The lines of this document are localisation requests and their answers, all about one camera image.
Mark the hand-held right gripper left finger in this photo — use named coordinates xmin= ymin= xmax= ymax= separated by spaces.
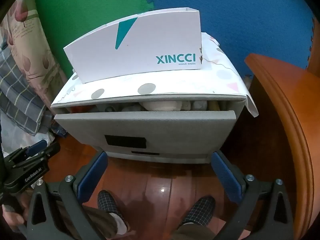
xmin=26 ymin=150 xmax=108 ymax=240

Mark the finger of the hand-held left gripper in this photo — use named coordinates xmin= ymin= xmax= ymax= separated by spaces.
xmin=32 ymin=142 xmax=61 ymax=163
xmin=15 ymin=140 xmax=48 ymax=159

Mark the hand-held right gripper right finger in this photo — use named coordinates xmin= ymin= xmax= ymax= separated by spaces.
xmin=211 ymin=151 xmax=294 ymax=240

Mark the grey-fronted wooden drawer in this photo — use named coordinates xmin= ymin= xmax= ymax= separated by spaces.
xmin=54 ymin=110 xmax=237 ymax=155

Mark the beige sock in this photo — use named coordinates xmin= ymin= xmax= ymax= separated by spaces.
xmin=139 ymin=100 xmax=184 ymax=112

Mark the white cardboard box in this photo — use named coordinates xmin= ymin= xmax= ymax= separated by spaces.
xmin=63 ymin=8 xmax=202 ymax=84

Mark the light grey rolled underwear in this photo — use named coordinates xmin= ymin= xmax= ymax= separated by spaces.
xmin=191 ymin=100 xmax=208 ymax=110

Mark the person's left hand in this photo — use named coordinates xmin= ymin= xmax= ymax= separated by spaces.
xmin=1 ymin=197 xmax=29 ymax=230

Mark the white plastic bag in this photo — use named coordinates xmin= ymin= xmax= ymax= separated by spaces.
xmin=0 ymin=112 xmax=54 ymax=155

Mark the plaid slipper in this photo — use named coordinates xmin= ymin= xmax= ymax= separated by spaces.
xmin=97 ymin=190 xmax=130 ymax=234
xmin=179 ymin=196 xmax=216 ymax=230

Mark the grey plaid cloth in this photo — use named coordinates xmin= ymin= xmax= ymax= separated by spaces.
xmin=0 ymin=46 xmax=54 ymax=137

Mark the person's right leg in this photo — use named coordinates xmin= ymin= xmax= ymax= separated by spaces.
xmin=172 ymin=224 xmax=218 ymax=240

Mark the orange wooden table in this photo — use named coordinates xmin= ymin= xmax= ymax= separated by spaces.
xmin=244 ymin=53 xmax=320 ymax=235

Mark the floral printed quilt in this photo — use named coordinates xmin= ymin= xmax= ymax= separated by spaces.
xmin=0 ymin=0 xmax=72 ymax=93

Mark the green foam mat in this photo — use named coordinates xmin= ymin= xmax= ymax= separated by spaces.
xmin=34 ymin=0 xmax=157 ymax=78

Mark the blue foam mat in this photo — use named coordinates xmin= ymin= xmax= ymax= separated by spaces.
xmin=144 ymin=0 xmax=316 ymax=78

